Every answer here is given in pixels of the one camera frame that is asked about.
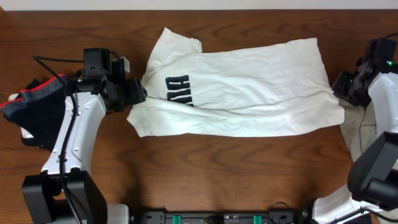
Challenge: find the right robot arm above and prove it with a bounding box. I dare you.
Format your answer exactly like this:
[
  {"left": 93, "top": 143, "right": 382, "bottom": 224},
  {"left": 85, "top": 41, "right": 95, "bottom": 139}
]
[{"left": 300, "top": 35, "right": 397, "bottom": 223}]

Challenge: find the black folded shorts red waistband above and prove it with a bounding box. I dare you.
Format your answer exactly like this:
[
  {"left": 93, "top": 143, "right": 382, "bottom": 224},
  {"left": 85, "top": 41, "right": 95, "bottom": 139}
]
[{"left": 1, "top": 74, "right": 68, "bottom": 151}]

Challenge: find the white t-shirt black print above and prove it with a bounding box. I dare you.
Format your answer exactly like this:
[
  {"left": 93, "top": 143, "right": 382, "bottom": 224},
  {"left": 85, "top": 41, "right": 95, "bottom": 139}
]
[{"left": 127, "top": 29, "right": 345, "bottom": 137}]

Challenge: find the grey-beige shirt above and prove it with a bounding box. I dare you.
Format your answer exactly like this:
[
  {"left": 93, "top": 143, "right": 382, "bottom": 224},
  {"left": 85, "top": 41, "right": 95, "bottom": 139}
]
[{"left": 337, "top": 98, "right": 398, "bottom": 218}]

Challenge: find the left black cable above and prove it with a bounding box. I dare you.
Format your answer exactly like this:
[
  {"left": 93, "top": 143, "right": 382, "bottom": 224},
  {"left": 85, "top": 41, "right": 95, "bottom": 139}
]
[{"left": 32, "top": 54, "right": 86, "bottom": 224}]

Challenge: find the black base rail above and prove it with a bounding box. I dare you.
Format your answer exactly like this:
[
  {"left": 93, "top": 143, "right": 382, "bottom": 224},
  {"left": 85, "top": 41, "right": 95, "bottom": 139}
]
[{"left": 133, "top": 209, "right": 297, "bottom": 224}]

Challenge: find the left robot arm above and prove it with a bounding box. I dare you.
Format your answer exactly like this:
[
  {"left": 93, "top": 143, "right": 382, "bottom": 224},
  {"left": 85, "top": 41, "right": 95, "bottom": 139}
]
[{"left": 22, "top": 48, "right": 147, "bottom": 224}]

